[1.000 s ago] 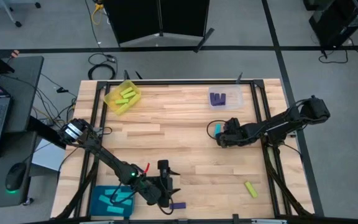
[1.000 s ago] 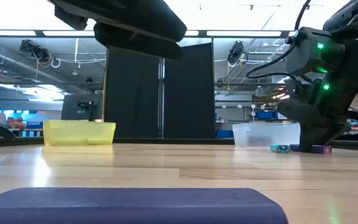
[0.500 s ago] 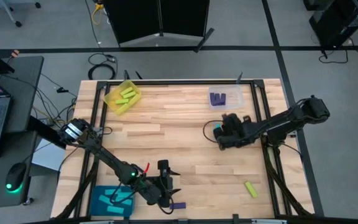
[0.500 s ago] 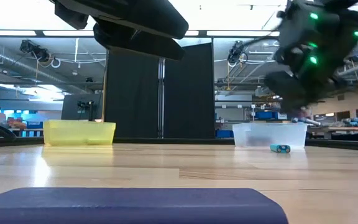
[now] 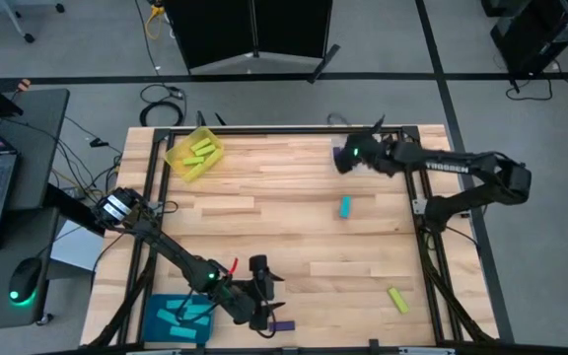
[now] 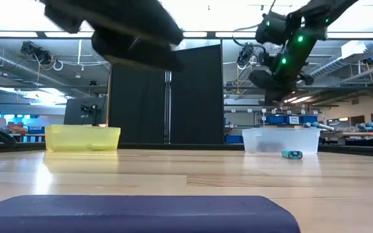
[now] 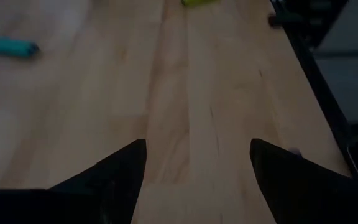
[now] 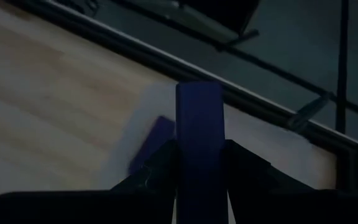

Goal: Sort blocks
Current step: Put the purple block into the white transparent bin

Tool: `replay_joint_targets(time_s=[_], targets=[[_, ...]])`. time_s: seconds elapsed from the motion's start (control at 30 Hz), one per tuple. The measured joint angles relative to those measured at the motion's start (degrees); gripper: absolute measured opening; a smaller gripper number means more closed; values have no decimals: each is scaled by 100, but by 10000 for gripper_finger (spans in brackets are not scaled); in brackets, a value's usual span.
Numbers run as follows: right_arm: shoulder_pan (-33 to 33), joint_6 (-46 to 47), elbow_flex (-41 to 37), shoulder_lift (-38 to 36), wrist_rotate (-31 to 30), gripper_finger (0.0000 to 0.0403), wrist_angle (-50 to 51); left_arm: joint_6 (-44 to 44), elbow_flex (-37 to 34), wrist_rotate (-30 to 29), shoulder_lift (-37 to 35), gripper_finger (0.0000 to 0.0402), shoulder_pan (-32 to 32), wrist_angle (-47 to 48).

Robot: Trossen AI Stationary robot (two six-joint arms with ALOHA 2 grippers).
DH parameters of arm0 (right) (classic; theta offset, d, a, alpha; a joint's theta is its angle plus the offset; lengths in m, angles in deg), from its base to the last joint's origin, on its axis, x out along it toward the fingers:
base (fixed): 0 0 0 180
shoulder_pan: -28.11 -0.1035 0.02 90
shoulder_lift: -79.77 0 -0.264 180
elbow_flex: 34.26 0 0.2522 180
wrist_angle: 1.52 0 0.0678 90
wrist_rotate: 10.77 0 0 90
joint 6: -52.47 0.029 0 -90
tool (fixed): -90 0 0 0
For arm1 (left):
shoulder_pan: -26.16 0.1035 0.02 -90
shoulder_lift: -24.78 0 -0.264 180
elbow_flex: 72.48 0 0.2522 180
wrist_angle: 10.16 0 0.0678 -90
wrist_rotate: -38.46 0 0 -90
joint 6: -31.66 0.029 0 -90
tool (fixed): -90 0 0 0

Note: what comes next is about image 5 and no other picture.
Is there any black folding partition screen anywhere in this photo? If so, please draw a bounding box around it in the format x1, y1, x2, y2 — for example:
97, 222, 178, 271
163, 0, 342, 85

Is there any white paper sheet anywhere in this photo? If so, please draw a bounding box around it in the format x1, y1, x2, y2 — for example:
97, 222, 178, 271
49, 220, 106, 272

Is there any coiled black floor cable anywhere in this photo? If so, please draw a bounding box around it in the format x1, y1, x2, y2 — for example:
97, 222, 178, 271
139, 83, 186, 128

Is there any clear plastic bin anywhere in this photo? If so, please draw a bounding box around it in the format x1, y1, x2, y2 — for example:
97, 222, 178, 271
330, 133, 389, 178

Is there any office chair with star base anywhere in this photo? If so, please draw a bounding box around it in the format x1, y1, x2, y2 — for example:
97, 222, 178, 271
0, 0, 67, 45

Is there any yellow translucent plastic bin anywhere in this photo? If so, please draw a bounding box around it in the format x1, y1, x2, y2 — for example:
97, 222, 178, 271
164, 125, 225, 183

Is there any dark grey side desk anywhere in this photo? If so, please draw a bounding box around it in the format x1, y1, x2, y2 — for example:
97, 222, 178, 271
0, 88, 71, 331

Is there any black cable bundle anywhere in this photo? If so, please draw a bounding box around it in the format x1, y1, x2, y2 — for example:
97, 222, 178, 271
50, 115, 123, 198

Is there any black computer mouse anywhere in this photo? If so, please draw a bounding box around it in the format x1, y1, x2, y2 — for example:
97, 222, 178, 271
8, 256, 43, 305

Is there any teal plastic bin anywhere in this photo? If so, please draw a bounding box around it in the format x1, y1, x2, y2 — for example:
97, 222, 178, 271
140, 294, 215, 345

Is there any black equipment cabinet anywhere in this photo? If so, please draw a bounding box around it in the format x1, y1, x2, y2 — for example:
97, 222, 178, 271
480, 0, 568, 76

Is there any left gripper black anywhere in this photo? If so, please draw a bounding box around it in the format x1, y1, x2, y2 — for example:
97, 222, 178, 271
223, 253, 286, 332

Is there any yellow floor cable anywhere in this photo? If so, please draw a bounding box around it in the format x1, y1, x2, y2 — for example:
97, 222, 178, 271
144, 3, 168, 41

